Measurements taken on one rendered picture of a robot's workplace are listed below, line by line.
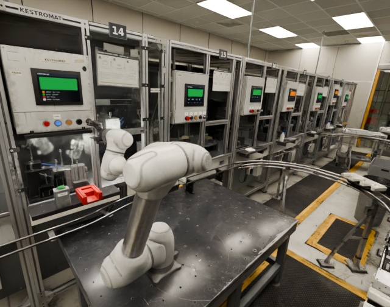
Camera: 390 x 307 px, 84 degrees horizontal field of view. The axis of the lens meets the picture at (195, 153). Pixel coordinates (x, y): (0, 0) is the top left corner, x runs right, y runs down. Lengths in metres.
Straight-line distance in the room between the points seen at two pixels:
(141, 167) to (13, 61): 1.06
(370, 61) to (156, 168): 8.80
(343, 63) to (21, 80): 8.92
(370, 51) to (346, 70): 0.75
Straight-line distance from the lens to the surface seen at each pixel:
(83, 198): 1.58
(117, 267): 1.12
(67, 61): 1.59
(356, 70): 9.22
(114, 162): 1.21
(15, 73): 1.54
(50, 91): 1.54
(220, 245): 1.57
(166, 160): 0.69
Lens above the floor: 1.67
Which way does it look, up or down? 17 degrees down
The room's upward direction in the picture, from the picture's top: 3 degrees clockwise
